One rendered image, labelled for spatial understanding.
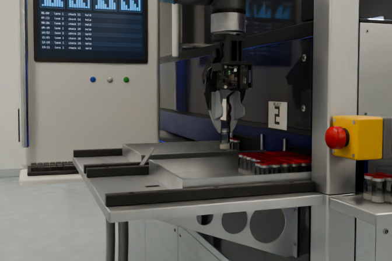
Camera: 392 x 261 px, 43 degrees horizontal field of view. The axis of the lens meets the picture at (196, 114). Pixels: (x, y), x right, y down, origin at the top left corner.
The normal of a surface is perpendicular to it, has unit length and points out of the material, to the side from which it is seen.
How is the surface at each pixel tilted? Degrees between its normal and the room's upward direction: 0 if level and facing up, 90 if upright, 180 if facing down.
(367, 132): 90
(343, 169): 90
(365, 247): 90
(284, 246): 90
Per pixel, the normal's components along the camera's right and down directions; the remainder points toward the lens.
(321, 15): -0.95, 0.01
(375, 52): 0.32, 0.05
